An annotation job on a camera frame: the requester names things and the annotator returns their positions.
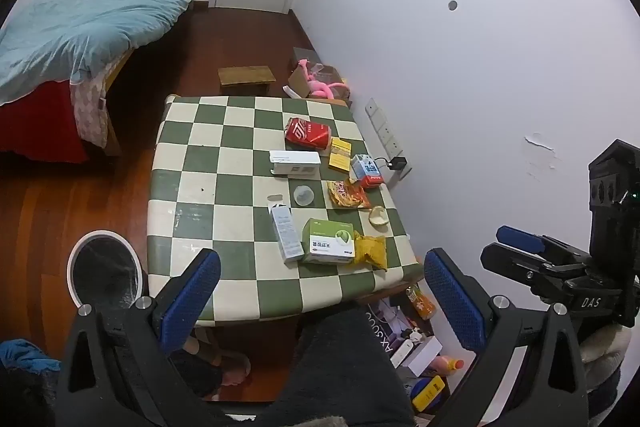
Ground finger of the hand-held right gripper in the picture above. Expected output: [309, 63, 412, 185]
[496, 225, 591, 265]
[480, 243, 568, 303]

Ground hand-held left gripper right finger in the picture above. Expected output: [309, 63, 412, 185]
[424, 248, 590, 427]

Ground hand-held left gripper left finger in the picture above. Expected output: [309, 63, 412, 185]
[54, 249, 226, 427]

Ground white trash bin black liner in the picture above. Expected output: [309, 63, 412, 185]
[66, 230, 149, 310]

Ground yellow snack bag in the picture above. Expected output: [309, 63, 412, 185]
[352, 231, 388, 273]

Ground tall white grey box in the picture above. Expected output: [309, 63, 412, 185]
[267, 194, 306, 264]

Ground green white box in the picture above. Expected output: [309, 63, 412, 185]
[300, 218, 357, 266]

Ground clear plastic lid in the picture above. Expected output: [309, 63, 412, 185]
[292, 184, 316, 208]

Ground orange snack bag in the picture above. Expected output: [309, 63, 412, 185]
[327, 179, 373, 210]

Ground blue white milk carton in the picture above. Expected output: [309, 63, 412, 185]
[350, 154, 385, 190]

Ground long white cardboard box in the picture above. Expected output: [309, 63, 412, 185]
[269, 150, 322, 178]

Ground red snack packet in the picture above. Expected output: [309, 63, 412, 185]
[284, 117, 333, 150]

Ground person's right forearm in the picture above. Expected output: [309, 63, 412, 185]
[579, 323, 632, 408]

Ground orange drink bottle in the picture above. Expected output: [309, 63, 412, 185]
[406, 286, 437, 320]

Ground white flat box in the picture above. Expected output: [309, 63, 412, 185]
[390, 336, 443, 370]

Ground orange yellow plastic bottle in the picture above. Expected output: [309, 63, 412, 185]
[432, 356, 465, 375]

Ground dark printed box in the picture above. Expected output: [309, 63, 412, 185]
[357, 302, 401, 358]

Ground person's leg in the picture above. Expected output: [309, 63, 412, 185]
[250, 307, 416, 427]
[170, 349, 226, 404]

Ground beige slipper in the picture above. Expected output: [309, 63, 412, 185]
[184, 336, 252, 400]

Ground yellow blue packet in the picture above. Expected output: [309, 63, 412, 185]
[411, 375, 446, 413]

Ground green white checkered tablecloth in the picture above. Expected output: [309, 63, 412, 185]
[146, 94, 426, 328]

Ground blue cloth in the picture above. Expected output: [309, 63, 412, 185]
[0, 339, 62, 373]

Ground dark cloth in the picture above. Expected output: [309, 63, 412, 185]
[0, 367, 61, 427]

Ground pink patterned cloth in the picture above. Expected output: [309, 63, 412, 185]
[70, 67, 108, 148]

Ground small wooden stool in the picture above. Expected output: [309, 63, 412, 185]
[217, 66, 277, 96]

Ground red bed sheet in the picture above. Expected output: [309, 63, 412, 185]
[0, 79, 91, 164]

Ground brown cardboard box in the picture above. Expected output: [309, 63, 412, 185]
[287, 62, 352, 102]

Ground pink plush toy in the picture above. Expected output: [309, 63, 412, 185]
[297, 61, 348, 98]

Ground grey cardboard box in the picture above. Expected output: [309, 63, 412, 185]
[292, 47, 321, 70]

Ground light blue duvet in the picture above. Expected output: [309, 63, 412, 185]
[0, 0, 207, 105]

